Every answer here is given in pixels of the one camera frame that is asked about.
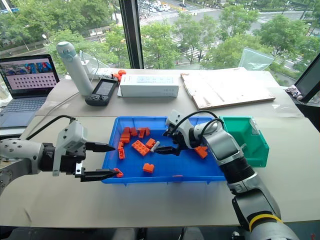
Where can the orange toy brick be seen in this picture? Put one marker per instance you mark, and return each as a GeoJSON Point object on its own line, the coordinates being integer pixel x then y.
{"type": "Point", "coordinates": [202, 152]}
{"type": "Point", "coordinates": [150, 143]}
{"type": "Point", "coordinates": [121, 153]}
{"type": "Point", "coordinates": [133, 131]}
{"type": "Point", "coordinates": [119, 173]}
{"type": "Point", "coordinates": [143, 132]}
{"type": "Point", "coordinates": [124, 139]}
{"type": "Point", "coordinates": [126, 131]}
{"type": "Point", "coordinates": [148, 168]}
{"type": "Point", "coordinates": [120, 145]}

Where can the green plastic bin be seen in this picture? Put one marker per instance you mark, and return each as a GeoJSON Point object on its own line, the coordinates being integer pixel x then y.
{"type": "Point", "coordinates": [246, 147]}

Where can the white power strip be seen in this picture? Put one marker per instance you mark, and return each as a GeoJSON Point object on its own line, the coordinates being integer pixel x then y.
{"type": "Point", "coordinates": [103, 72]}

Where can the clear plastic sheet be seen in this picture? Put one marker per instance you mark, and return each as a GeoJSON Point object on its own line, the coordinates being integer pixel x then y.
{"type": "Point", "coordinates": [286, 110]}

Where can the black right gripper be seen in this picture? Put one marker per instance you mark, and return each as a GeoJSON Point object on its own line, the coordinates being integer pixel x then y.
{"type": "Point", "coordinates": [182, 141]}

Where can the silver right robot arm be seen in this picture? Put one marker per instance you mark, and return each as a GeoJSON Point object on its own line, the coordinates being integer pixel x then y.
{"type": "Point", "coordinates": [225, 147]}

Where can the white power adapter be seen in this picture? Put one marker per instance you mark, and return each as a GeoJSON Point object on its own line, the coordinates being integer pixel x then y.
{"type": "Point", "coordinates": [85, 66]}

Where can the large flat orange brick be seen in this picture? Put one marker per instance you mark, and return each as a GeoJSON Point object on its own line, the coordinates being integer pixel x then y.
{"type": "Point", "coordinates": [140, 148]}

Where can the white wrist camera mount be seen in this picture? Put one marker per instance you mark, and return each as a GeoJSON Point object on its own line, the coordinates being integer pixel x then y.
{"type": "Point", "coordinates": [176, 120]}
{"type": "Point", "coordinates": [72, 136]}

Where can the open laptop computer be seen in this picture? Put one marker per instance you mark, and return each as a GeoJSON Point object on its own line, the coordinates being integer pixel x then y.
{"type": "Point", "coordinates": [27, 82]}

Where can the black handheld controller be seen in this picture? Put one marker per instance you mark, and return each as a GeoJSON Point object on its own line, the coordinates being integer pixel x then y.
{"type": "Point", "coordinates": [102, 91]}

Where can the pink grey cloth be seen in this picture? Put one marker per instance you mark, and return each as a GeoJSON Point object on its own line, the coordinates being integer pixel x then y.
{"type": "Point", "coordinates": [294, 91]}

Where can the blue plastic bin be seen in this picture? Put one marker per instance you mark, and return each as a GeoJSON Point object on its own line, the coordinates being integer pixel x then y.
{"type": "Point", "coordinates": [162, 165]}

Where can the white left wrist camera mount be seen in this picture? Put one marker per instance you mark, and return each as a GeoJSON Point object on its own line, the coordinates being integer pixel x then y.
{"type": "Point", "coordinates": [72, 136]}

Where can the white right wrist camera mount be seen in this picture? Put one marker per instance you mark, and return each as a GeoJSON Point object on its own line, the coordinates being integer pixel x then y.
{"type": "Point", "coordinates": [176, 120]}

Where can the black window frame post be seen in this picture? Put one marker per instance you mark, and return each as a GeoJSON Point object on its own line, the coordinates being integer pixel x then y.
{"type": "Point", "coordinates": [131, 32]}

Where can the clear plastic bag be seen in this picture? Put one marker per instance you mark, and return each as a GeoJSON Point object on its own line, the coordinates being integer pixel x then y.
{"type": "Point", "coordinates": [255, 60]}

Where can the black monitor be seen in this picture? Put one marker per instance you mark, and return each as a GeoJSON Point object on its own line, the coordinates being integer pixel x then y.
{"type": "Point", "coordinates": [308, 80]}

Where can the white cardboard box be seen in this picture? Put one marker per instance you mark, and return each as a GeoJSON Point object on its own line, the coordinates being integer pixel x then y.
{"type": "Point", "coordinates": [148, 86]}

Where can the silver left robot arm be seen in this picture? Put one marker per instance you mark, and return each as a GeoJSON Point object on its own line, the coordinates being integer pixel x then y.
{"type": "Point", "coordinates": [20, 152]}

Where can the white insulated bottle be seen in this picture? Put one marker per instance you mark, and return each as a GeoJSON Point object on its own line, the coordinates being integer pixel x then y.
{"type": "Point", "coordinates": [75, 67]}

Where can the flat brown cardboard sheet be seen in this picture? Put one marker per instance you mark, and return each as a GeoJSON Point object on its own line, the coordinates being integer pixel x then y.
{"type": "Point", "coordinates": [225, 88]}

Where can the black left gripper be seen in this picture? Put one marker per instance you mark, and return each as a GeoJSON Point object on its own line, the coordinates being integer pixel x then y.
{"type": "Point", "coordinates": [71, 160]}

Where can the small orange object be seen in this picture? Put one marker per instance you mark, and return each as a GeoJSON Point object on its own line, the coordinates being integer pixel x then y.
{"type": "Point", "coordinates": [121, 73]}

